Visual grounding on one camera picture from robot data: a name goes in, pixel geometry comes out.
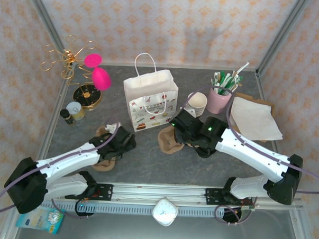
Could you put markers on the pink ceramic straw holder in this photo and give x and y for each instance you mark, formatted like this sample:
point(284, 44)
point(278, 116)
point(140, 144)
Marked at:
point(218, 103)

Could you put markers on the aluminium table back rail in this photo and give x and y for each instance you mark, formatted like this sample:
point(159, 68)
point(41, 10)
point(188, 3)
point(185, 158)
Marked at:
point(177, 66)

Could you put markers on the yellow tin can white lid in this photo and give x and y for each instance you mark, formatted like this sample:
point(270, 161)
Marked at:
point(75, 109)

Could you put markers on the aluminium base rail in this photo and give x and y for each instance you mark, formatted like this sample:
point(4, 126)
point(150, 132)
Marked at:
point(145, 193)

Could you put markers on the white printed paper gift bag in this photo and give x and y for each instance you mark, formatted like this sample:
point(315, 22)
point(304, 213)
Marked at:
point(150, 98)

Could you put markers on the long white wrapped straw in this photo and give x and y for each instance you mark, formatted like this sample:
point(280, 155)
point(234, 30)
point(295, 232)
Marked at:
point(242, 68)

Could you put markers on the aluminium frame post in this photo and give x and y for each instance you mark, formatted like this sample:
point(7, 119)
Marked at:
point(48, 24)
point(282, 35)

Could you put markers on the white square clock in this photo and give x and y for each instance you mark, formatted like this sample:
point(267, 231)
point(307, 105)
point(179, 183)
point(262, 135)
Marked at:
point(164, 212)

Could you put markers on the white paper napkin stack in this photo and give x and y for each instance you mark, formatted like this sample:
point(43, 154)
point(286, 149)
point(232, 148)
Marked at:
point(260, 121)

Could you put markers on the stack of paper cups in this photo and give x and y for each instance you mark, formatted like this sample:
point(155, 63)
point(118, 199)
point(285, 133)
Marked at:
point(198, 101)

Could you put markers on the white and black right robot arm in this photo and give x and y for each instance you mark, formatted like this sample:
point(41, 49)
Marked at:
point(253, 152)

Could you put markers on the brown cardboard cup carrier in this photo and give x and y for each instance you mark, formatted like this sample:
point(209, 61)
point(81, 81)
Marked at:
point(104, 166)
point(166, 141)

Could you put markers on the small dark bottle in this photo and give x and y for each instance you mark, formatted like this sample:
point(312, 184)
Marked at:
point(67, 115)

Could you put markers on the pink plastic wine glass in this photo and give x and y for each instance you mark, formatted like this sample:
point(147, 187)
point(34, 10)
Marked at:
point(93, 60)

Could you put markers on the white and green wrapped straw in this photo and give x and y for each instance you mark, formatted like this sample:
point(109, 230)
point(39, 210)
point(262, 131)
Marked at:
point(239, 79)

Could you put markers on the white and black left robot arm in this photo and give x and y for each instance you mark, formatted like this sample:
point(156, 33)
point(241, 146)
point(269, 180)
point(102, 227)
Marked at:
point(67, 160)

